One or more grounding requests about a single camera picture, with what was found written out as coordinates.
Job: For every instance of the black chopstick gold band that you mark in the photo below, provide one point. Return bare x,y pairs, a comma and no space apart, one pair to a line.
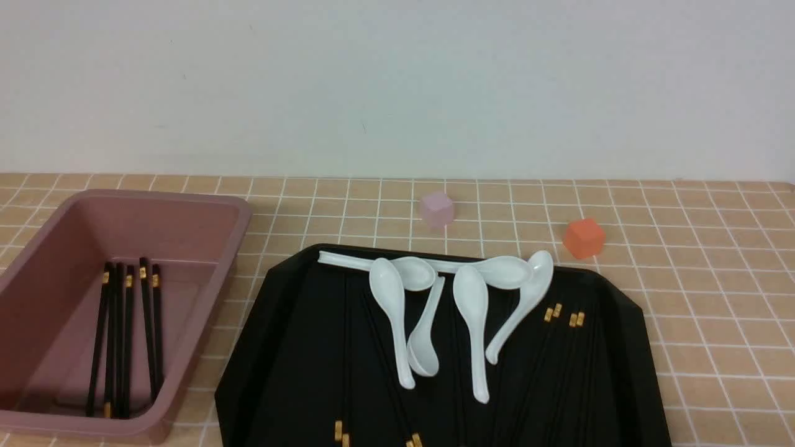
551,434
386,339
402,421
337,423
522,372
557,310
569,414
347,360

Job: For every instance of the pink cube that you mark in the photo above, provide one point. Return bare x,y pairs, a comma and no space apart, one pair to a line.
437,209

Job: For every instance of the white ceramic spoon far left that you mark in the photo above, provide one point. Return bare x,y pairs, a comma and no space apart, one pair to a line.
416,274

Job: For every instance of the white ceramic spoon left long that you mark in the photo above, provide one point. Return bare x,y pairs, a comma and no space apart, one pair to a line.
389,294

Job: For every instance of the white ceramic spoon long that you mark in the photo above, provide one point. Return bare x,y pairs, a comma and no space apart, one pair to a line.
471,298
389,294

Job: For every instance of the white ceramic spoon centre long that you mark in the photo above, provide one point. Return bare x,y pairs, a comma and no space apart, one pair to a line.
471,298

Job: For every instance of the white ceramic spoon top horizontal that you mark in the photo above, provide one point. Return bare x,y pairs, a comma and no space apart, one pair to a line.
502,272

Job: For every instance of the white ceramic spoon small middle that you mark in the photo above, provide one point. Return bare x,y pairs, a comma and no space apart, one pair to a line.
422,357

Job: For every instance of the white ceramic spoon right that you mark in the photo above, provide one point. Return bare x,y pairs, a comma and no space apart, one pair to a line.
530,294

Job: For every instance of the black plastic tray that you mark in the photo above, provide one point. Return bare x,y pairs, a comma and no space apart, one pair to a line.
282,383

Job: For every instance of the orange cube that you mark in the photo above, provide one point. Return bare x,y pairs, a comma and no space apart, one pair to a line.
584,238

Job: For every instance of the black chopstick in bin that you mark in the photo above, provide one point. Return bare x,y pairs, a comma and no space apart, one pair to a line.
112,392
127,339
99,349
148,326
158,325

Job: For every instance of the pink plastic bin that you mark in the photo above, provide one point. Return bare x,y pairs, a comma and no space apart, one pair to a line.
50,297

